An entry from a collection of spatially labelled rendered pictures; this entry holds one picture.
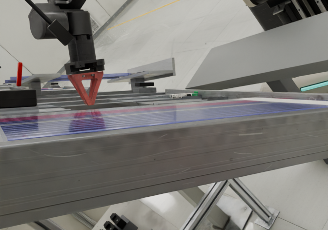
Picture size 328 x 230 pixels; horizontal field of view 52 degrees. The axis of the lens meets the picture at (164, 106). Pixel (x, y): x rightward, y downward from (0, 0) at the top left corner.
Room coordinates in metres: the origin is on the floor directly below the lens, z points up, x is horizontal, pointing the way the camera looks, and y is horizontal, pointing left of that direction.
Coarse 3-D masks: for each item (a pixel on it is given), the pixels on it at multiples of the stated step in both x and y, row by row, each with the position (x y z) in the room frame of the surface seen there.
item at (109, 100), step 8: (144, 96) 0.78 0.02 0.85; (152, 96) 0.79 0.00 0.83; (160, 96) 0.79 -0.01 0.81; (168, 96) 0.80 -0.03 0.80; (40, 104) 0.73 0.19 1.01; (48, 104) 0.73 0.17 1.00; (56, 104) 0.74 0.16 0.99; (64, 104) 0.74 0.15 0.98; (72, 104) 0.74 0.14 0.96; (80, 104) 0.75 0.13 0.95; (96, 104) 0.75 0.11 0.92
